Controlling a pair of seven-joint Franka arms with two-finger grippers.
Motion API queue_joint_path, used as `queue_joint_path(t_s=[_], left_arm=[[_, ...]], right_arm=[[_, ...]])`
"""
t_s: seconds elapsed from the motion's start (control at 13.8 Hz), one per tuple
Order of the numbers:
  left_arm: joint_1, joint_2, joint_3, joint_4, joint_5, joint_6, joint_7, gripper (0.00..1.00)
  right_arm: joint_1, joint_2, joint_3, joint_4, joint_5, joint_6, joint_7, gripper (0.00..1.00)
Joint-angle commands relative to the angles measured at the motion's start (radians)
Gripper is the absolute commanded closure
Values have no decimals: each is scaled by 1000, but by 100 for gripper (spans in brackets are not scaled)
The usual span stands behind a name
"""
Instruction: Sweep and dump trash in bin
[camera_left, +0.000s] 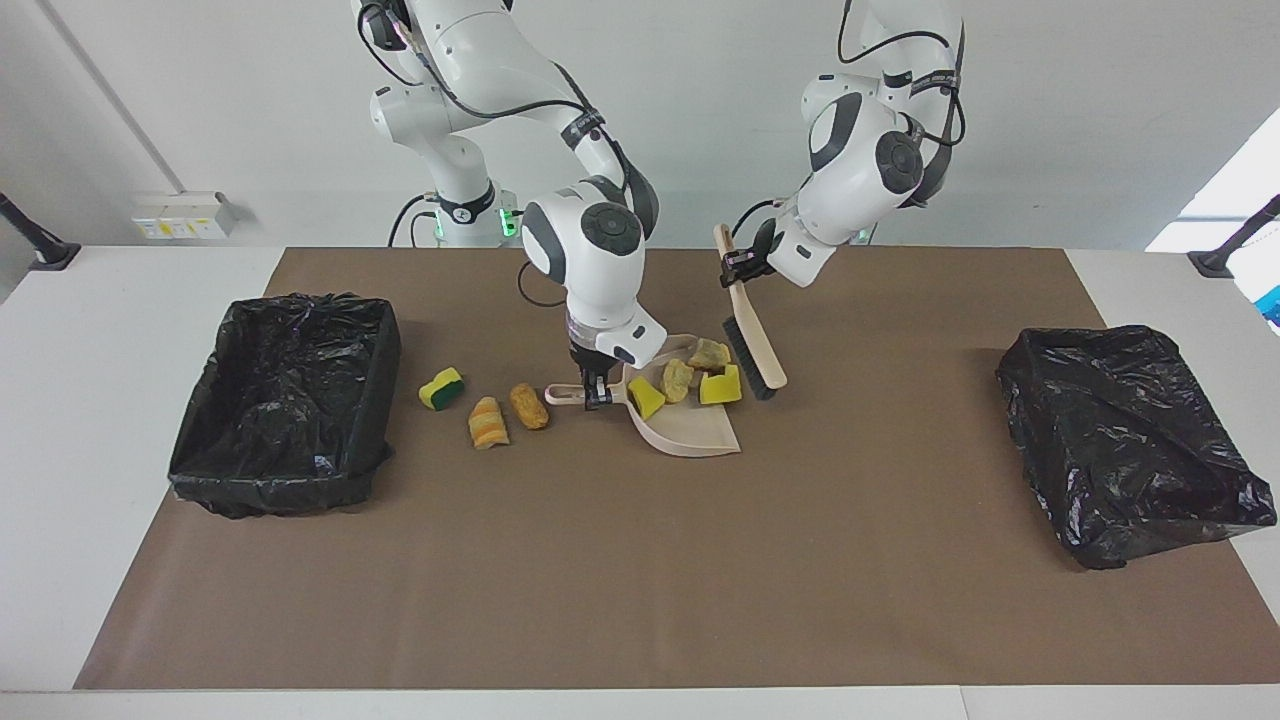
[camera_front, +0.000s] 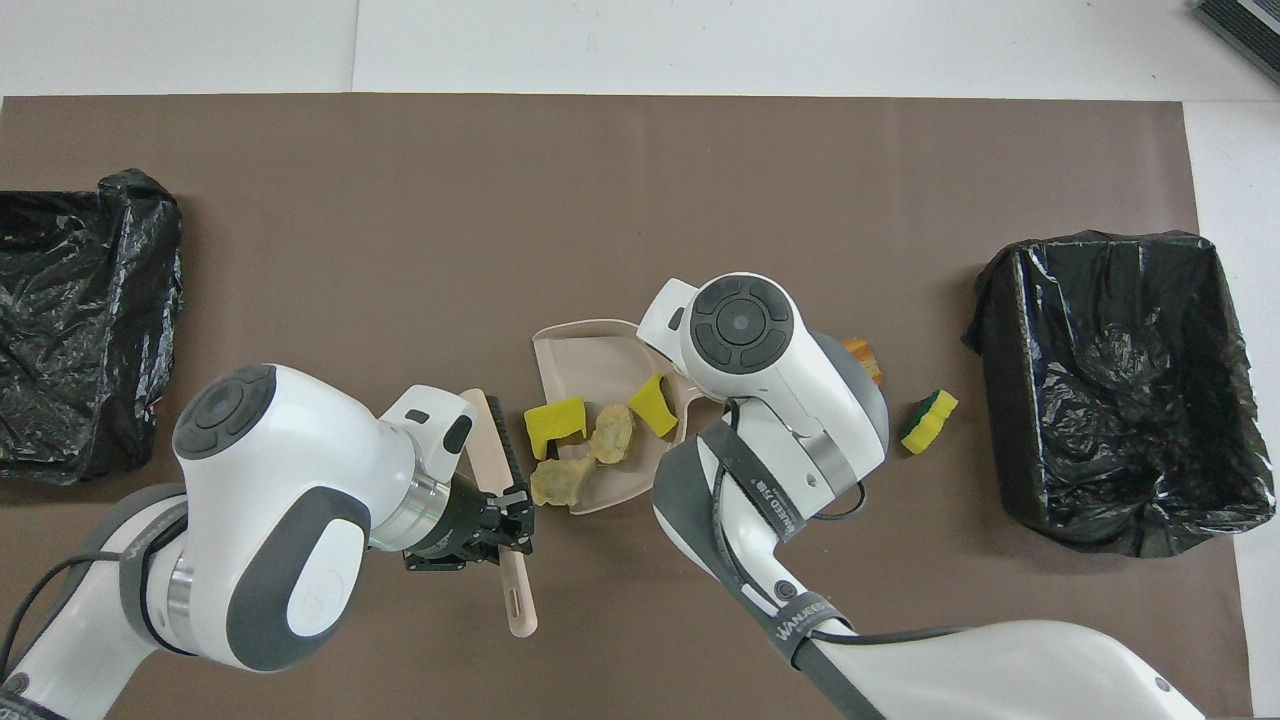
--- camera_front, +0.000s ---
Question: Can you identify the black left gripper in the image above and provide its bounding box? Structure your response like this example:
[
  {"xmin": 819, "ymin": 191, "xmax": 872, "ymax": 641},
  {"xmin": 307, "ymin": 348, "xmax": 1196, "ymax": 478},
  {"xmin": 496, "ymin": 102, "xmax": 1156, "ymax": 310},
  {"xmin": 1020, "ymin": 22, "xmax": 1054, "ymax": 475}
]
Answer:
[{"xmin": 405, "ymin": 478, "xmax": 535, "ymax": 573}]

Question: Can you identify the pale foam lump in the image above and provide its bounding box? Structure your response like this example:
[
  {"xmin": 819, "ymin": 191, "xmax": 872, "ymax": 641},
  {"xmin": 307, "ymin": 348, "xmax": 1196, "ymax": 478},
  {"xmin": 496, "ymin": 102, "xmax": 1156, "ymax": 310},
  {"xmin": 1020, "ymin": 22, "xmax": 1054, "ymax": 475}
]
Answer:
[
  {"xmin": 529, "ymin": 456, "xmax": 597, "ymax": 508},
  {"xmin": 588, "ymin": 402, "xmax": 635, "ymax": 464}
]

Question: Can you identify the beige hand brush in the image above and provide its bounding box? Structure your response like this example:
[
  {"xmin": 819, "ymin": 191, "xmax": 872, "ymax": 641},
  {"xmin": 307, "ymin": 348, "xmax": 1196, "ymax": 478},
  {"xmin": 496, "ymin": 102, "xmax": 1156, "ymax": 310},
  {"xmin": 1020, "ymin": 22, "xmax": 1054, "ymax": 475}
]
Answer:
[{"xmin": 462, "ymin": 388, "xmax": 539, "ymax": 639}]

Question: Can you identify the notched yellow sponge piece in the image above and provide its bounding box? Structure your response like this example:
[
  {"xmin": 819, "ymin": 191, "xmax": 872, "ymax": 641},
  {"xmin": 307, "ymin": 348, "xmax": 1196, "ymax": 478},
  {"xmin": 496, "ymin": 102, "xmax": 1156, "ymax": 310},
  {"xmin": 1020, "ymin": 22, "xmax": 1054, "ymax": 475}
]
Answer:
[{"xmin": 524, "ymin": 397, "xmax": 589, "ymax": 461}]

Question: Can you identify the beige plastic dustpan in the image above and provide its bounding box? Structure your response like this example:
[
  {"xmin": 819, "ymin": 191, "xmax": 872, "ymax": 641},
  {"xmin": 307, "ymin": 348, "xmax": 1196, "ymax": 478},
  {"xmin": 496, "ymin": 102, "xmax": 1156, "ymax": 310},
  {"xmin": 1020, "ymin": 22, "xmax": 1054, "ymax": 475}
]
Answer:
[{"xmin": 531, "ymin": 318, "xmax": 706, "ymax": 516}]

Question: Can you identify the wedge yellow sponge piece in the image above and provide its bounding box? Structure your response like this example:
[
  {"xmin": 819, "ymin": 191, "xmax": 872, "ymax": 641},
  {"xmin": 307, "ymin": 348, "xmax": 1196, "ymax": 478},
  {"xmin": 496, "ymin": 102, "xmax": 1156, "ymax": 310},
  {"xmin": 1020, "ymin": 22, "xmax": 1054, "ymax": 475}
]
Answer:
[{"xmin": 627, "ymin": 373, "xmax": 680, "ymax": 439}]

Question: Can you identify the striped orange bread roll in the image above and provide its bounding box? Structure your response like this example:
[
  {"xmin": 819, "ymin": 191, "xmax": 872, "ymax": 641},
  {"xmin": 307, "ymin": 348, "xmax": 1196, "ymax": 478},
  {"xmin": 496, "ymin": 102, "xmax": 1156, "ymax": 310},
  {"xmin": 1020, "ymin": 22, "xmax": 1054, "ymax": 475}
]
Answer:
[{"xmin": 842, "ymin": 338, "xmax": 885, "ymax": 386}]

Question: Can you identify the yellow and green sponge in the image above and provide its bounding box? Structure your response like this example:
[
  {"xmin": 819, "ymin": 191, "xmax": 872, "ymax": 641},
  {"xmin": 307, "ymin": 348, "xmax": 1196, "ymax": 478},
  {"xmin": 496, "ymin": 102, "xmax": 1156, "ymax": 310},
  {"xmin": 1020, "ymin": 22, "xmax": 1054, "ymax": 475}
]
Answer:
[{"xmin": 899, "ymin": 390, "xmax": 959, "ymax": 455}]

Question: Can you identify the slanted bin with black bag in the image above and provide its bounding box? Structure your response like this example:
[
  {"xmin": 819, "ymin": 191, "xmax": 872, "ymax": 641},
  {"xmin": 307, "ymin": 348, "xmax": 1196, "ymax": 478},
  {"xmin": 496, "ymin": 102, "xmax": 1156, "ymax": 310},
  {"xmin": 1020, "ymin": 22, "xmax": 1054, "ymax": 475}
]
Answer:
[{"xmin": 0, "ymin": 168, "xmax": 185, "ymax": 486}]

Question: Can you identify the square bin with black bag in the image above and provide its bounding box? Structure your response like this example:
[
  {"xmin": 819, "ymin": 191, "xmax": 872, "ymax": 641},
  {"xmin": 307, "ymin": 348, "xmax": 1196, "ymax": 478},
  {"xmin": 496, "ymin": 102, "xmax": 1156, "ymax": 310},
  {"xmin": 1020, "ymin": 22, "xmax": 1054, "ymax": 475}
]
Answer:
[{"xmin": 963, "ymin": 230, "xmax": 1276, "ymax": 559}]

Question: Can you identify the brown paper table mat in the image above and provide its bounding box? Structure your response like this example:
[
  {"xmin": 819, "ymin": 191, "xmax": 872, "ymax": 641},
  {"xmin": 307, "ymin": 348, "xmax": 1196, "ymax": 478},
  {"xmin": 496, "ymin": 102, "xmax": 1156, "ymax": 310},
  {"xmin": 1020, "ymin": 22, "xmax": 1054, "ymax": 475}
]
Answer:
[{"xmin": 0, "ymin": 95, "xmax": 1253, "ymax": 720}]

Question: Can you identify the dark grey ribbed object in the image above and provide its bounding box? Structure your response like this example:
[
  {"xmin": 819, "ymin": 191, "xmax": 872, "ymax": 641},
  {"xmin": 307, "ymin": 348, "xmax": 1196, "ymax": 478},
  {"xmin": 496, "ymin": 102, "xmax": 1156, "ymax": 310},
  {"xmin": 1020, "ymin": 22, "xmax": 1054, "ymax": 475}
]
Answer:
[{"xmin": 1190, "ymin": 0, "xmax": 1280, "ymax": 86}]

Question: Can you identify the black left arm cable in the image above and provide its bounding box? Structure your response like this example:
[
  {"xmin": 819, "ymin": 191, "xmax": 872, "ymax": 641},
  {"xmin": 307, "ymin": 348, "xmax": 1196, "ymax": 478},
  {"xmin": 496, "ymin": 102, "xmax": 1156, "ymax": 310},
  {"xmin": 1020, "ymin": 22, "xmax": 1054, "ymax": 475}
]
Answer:
[{"xmin": 0, "ymin": 548, "xmax": 116, "ymax": 691}]

